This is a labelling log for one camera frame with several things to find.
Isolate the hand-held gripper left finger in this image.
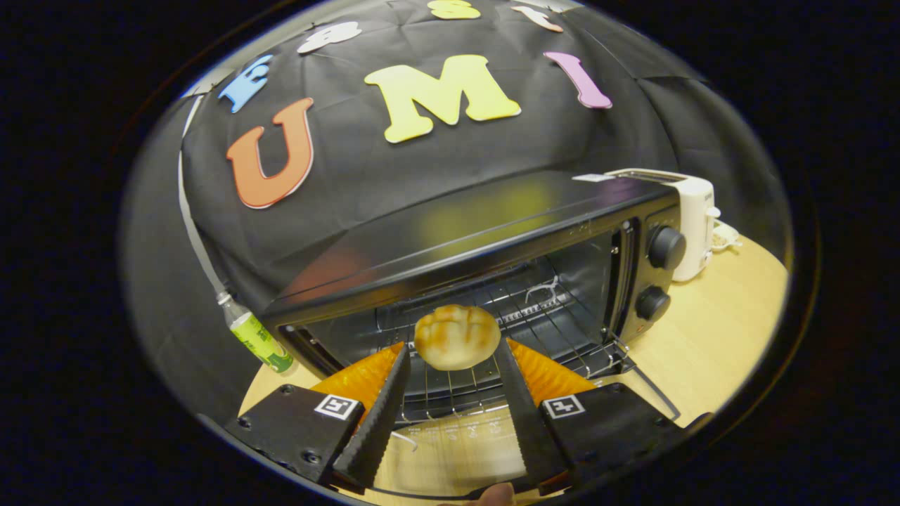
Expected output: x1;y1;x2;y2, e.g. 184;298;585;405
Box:
225;341;412;491

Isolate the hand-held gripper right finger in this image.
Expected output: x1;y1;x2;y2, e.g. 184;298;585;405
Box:
494;337;693;493

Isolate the round bread bun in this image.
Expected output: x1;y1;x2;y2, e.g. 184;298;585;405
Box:
413;304;502;372

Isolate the black toaster oven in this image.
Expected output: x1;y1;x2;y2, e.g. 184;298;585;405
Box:
262;171;687;496

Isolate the white pop-up toaster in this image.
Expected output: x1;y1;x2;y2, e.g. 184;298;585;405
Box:
605;168;721;283

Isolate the green label plastic bottle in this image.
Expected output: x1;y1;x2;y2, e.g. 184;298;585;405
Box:
217;292;296;375

